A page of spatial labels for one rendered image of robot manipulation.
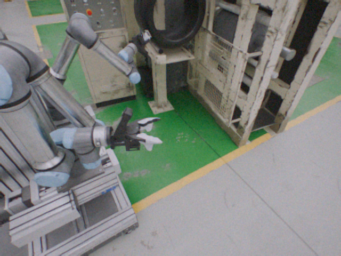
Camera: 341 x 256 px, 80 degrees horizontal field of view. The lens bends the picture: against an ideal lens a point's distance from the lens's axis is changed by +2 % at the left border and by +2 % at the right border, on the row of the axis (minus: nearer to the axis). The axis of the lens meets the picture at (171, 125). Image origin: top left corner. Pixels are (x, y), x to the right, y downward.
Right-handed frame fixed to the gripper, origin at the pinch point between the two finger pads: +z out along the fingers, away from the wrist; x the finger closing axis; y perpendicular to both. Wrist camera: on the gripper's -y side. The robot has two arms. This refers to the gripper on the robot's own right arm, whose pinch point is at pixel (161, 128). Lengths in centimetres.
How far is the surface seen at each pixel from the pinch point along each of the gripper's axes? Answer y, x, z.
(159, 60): 8, -113, 3
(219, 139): 93, -104, 64
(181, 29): -11, -143, 26
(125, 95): 71, -180, -41
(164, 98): 69, -162, 8
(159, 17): -20, -149, 6
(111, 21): -15, -172, -43
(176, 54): 8, -131, 20
